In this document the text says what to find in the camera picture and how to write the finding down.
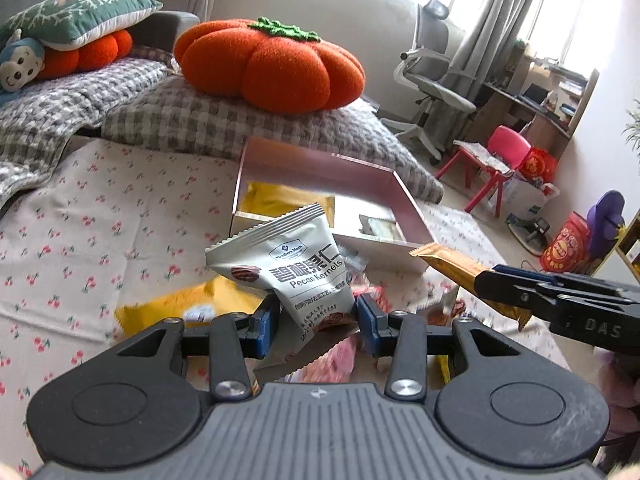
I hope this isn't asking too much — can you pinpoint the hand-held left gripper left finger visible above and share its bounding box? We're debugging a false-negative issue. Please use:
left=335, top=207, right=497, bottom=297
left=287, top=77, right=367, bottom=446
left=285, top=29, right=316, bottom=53
left=117, top=294, right=282, bottom=402

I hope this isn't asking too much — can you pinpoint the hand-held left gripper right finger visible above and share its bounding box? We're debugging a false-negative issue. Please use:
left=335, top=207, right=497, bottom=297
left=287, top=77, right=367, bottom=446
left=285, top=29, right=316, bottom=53
left=355, top=292, right=521, bottom=402

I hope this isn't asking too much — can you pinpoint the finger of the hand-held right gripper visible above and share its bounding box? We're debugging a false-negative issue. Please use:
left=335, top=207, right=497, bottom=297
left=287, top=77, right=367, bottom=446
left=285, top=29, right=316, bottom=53
left=474, top=269, right=638, bottom=313
left=492, top=263, right=640, bottom=297

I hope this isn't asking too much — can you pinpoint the gold snack bar wrapper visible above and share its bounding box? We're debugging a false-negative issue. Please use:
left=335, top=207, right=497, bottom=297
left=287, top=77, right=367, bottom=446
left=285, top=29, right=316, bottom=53
left=409, top=242, right=533, bottom=332

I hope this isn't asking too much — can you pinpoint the grey nut snack packet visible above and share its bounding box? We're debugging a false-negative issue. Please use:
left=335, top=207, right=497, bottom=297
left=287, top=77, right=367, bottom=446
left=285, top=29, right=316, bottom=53
left=205, top=202, right=358, bottom=363

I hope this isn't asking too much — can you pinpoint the pink cardboard box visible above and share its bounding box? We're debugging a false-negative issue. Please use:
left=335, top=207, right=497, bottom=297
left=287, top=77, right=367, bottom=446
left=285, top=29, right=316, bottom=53
left=231, top=136, right=435, bottom=273

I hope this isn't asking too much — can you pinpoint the black floor device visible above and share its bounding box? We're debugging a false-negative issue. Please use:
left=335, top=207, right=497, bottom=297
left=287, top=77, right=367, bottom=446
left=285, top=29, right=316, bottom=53
left=507, top=215, right=551, bottom=257

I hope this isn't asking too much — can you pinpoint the pink snack packet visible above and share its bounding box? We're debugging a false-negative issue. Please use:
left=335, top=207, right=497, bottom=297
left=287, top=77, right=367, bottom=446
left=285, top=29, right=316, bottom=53
left=295, top=282, right=451, bottom=378

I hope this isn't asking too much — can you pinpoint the red cartoon bucket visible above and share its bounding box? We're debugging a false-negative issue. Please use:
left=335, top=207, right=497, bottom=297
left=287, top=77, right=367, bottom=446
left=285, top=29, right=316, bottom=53
left=541, top=211, right=592, bottom=273

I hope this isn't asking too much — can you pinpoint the white shopping bag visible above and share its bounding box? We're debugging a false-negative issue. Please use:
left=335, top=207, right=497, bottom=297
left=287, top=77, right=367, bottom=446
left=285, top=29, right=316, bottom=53
left=500, top=175, right=561, bottom=225

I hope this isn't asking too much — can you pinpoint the wooden shelf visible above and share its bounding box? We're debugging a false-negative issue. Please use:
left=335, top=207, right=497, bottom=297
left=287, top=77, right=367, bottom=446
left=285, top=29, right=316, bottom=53
left=615, top=220, right=640, bottom=281

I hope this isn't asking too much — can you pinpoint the purple toy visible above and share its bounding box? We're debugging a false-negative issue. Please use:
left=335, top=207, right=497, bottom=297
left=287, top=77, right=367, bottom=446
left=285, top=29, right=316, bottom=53
left=587, top=190, right=626, bottom=261

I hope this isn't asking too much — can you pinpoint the pale green snack packet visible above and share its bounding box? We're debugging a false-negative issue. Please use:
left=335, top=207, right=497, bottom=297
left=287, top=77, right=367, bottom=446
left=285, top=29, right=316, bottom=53
left=359, top=214, right=406, bottom=242

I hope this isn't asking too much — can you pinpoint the yellow snack packet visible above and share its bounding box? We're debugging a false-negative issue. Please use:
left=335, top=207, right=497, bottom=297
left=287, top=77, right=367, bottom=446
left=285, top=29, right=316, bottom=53
left=115, top=280, right=271, bottom=342

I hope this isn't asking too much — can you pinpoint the red gift bag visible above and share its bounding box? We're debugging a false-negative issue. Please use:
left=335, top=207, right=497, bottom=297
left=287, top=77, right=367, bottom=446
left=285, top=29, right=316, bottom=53
left=520, top=147, right=557, bottom=186

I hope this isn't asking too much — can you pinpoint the newspaper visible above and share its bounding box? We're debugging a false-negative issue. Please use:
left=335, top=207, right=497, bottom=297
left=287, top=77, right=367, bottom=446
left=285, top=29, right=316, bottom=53
left=452, top=140, right=507, bottom=175

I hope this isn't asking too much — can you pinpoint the pink child chair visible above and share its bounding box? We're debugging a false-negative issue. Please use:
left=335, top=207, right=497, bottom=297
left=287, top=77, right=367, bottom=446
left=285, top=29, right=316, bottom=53
left=435, top=126, right=532, bottom=217

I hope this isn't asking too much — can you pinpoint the wooden desk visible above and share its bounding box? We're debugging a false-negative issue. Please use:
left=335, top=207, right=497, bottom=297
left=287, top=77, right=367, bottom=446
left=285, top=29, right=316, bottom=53
left=470, top=67, right=601, bottom=161

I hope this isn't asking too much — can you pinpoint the green plant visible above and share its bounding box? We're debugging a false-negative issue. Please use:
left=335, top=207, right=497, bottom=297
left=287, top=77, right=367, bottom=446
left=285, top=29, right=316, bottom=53
left=622, top=105, right=640, bottom=161

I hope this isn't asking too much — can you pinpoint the cherry print cloth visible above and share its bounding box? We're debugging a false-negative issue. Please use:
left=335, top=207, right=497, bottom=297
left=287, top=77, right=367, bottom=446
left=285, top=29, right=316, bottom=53
left=0, top=137, right=576, bottom=480

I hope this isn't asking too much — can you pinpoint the grey checkered cushion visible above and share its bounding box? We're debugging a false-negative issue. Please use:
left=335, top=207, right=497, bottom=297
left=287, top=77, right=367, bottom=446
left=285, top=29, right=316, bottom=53
left=102, top=77, right=445, bottom=206

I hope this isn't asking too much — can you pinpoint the grey office chair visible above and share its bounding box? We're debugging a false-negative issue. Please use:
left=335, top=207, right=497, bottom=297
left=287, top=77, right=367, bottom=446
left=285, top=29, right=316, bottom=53
left=382, top=0, right=476, bottom=163

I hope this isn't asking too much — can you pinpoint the large orange pumpkin cushion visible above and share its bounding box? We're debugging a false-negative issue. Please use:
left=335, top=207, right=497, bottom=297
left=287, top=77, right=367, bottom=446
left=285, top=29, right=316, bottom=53
left=174, top=16, right=366, bottom=111

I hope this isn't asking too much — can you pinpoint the grey checkered blanket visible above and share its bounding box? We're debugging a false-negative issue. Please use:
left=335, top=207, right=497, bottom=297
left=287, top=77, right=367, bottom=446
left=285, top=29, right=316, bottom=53
left=0, top=57, right=168, bottom=206

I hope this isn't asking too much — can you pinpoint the grey sofa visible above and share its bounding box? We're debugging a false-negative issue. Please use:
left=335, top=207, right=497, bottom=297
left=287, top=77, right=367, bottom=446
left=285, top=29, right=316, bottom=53
left=0, top=0, right=201, bottom=51

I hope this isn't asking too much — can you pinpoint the small orange pumpkin cushion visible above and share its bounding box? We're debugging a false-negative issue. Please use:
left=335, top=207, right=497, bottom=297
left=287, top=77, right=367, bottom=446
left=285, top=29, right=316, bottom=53
left=37, top=30, right=133, bottom=81

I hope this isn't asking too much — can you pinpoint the blue monkey plush toy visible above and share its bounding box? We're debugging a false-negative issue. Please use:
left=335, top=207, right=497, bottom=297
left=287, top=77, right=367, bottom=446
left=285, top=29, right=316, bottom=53
left=0, top=29, right=47, bottom=93

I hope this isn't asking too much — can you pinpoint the green patterned pillow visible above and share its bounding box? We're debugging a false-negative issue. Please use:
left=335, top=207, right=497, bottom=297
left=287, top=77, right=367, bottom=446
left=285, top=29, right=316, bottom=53
left=0, top=0, right=163, bottom=52

